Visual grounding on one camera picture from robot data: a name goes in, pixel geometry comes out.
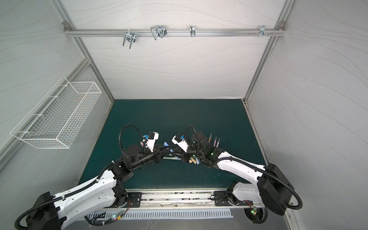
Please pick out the metal U-bolt clamp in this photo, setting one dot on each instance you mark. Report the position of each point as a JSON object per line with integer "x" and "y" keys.
{"x": 129, "y": 38}

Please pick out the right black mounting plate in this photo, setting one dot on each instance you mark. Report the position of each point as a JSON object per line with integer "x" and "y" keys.
{"x": 223, "y": 198}

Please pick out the green table mat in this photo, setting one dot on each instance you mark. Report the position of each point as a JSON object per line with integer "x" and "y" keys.
{"x": 226, "y": 120}

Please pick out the light green pen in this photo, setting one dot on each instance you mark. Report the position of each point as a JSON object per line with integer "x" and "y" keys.
{"x": 172, "y": 158}

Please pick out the white slotted cable duct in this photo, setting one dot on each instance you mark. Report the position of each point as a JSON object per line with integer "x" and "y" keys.
{"x": 177, "y": 214}

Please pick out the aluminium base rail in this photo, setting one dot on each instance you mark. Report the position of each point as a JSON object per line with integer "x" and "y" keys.
{"x": 172, "y": 198}

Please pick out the black mounting plate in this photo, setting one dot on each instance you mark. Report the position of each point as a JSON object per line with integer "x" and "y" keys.
{"x": 133, "y": 199}
{"x": 223, "y": 198}

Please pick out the white wire basket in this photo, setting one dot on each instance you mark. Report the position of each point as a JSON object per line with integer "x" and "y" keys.
{"x": 55, "y": 121}

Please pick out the metal hook bracket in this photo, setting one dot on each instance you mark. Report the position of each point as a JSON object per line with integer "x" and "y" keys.
{"x": 262, "y": 32}

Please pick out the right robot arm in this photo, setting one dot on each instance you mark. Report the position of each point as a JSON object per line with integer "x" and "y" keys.
{"x": 270, "y": 186}

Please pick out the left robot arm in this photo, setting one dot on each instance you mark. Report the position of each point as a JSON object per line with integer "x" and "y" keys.
{"x": 56, "y": 212}

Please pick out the aluminium crossbar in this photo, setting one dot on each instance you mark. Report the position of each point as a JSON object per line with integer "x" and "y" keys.
{"x": 170, "y": 32}

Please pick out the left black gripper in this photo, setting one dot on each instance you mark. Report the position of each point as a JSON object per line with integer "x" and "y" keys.
{"x": 156, "y": 152}

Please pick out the metal U-bolt hook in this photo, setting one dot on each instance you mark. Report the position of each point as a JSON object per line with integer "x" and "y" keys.
{"x": 158, "y": 31}

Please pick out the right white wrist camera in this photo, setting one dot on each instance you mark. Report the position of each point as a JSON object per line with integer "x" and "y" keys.
{"x": 180, "y": 141}

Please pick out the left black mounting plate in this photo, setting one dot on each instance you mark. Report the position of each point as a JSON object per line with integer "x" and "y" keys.
{"x": 133, "y": 199}

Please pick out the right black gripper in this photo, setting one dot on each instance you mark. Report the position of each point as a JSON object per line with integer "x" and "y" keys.
{"x": 184, "y": 155}

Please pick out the small metal bracket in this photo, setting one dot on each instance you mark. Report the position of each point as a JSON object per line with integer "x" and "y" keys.
{"x": 192, "y": 31}

